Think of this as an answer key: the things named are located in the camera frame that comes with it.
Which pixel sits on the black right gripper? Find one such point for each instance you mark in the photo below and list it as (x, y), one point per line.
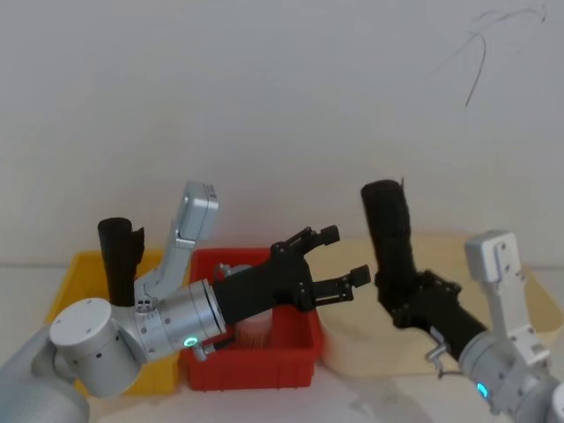
(445, 319)

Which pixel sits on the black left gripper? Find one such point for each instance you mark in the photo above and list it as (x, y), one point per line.
(260, 291)

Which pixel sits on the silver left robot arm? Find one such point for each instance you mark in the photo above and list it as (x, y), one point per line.
(88, 343)

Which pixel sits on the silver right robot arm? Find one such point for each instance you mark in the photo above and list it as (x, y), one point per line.
(498, 264)

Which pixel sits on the cream plastic bin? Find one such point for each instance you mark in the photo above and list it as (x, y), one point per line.
(379, 352)

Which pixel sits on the red plastic bin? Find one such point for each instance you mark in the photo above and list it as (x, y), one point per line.
(251, 370)

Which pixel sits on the yellow plastic bin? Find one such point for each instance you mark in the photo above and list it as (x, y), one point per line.
(83, 273)

